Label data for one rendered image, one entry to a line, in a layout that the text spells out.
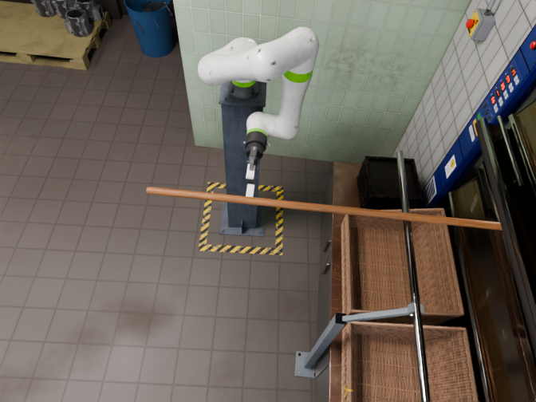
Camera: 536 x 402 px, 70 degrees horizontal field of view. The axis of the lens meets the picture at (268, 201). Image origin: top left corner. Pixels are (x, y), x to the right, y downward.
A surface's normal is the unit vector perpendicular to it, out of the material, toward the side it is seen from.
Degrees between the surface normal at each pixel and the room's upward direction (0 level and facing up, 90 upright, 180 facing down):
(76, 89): 0
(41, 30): 0
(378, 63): 90
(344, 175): 0
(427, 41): 90
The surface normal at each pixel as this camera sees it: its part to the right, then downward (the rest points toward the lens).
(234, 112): -0.04, 0.83
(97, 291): 0.06, -0.55
